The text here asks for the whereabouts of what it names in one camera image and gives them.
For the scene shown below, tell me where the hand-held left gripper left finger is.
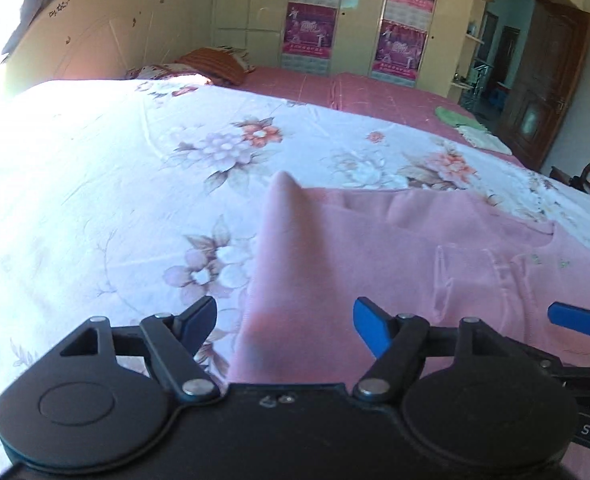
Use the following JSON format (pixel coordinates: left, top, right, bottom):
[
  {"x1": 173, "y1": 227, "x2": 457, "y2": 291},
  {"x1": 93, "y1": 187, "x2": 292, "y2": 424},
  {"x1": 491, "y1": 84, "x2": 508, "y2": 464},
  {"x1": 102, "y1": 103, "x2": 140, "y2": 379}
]
[{"x1": 59, "y1": 296, "x2": 222, "y2": 405}]

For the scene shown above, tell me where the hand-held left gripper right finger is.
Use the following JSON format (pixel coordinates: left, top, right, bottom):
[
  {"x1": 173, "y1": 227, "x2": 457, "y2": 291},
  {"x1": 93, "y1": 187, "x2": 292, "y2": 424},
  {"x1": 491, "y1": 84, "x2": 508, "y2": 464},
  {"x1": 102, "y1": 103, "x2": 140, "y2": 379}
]
[{"x1": 352, "y1": 296, "x2": 550, "y2": 403}]

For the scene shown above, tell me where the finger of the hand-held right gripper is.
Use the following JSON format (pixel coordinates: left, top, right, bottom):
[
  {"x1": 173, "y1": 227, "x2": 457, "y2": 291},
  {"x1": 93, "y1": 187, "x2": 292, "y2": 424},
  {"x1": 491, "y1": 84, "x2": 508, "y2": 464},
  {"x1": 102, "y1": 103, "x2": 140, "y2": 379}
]
[{"x1": 547, "y1": 302, "x2": 590, "y2": 346}]

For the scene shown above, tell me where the pink knit garment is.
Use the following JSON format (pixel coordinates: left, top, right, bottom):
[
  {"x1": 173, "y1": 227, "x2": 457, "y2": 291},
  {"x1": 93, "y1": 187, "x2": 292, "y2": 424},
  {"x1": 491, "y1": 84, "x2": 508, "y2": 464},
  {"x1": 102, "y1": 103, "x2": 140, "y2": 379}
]
[{"x1": 229, "y1": 170, "x2": 590, "y2": 386}]

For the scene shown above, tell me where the white floral blanket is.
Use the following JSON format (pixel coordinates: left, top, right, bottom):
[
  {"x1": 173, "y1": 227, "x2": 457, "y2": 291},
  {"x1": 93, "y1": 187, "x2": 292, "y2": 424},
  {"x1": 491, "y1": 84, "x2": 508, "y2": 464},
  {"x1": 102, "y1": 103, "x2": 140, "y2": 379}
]
[{"x1": 0, "y1": 77, "x2": 590, "y2": 480}]

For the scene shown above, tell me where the white folded cloth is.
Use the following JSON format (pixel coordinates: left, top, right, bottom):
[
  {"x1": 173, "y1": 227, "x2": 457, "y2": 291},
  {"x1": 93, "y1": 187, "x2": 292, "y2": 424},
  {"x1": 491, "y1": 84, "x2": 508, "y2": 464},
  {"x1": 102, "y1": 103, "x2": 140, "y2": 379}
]
[{"x1": 457, "y1": 125, "x2": 513, "y2": 156}]

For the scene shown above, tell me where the green folded cloth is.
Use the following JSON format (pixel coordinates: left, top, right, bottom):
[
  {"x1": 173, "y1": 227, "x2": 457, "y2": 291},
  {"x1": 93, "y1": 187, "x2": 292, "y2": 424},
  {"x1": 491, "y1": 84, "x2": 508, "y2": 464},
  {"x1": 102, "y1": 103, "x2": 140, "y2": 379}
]
[{"x1": 435, "y1": 105, "x2": 483, "y2": 128}]

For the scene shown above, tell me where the pink checked bed sheet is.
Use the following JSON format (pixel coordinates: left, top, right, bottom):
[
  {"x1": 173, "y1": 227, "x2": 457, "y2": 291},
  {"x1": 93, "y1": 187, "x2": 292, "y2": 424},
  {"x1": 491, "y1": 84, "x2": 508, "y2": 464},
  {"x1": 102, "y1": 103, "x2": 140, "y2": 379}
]
[{"x1": 215, "y1": 65, "x2": 526, "y2": 166}]

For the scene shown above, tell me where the brown wooden door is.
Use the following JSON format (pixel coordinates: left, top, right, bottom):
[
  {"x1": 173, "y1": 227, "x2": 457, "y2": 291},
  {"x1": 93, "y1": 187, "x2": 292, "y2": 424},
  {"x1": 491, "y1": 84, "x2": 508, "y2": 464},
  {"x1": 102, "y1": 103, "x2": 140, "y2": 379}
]
[{"x1": 500, "y1": 0, "x2": 590, "y2": 171}]

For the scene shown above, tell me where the metal rack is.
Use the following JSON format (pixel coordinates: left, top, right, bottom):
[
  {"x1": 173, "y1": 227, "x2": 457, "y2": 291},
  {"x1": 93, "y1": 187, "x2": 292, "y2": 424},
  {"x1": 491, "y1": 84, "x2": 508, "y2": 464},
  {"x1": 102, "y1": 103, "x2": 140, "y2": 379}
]
[{"x1": 452, "y1": 57, "x2": 490, "y2": 111}]

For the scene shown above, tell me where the floral pillow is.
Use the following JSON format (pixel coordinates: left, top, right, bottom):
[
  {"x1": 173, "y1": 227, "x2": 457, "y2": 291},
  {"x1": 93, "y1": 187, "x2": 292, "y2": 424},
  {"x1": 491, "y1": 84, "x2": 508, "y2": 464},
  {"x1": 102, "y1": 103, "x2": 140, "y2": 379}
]
[{"x1": 125, "y1": 62, "x2": 216, "y2": 86}]

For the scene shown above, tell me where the orange striped pillow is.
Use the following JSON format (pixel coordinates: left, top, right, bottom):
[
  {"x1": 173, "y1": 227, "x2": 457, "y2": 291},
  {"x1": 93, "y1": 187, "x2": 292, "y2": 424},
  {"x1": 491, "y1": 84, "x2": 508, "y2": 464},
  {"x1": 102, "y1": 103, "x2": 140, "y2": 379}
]
[{"x1": 175, "y1": 47, "x2": 256, "y2": 86}]

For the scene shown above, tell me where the cream wooden headboard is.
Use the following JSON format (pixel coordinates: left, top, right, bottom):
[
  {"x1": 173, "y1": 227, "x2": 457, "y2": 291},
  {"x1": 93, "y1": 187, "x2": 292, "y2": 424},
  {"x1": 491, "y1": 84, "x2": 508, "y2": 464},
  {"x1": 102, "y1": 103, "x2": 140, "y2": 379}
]
[{"x1": 5, "y1": 0, "x2": 213, "y2": 93}]

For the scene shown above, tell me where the cream wardrobe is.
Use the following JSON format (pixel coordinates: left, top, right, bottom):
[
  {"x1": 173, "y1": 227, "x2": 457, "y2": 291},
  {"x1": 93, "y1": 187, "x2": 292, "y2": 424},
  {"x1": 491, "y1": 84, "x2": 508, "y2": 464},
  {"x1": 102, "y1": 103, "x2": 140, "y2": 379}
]
[{"x1": 210, "y1": 0, "x2": 496, "y2": 103}]

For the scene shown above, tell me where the grey curtain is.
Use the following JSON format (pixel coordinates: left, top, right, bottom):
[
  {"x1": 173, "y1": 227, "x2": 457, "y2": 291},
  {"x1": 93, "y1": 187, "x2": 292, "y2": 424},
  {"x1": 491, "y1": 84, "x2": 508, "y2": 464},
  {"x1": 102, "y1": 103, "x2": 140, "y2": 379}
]
[{"x1": 0, "y1": 0, "x2": 50, "y2": 63}]

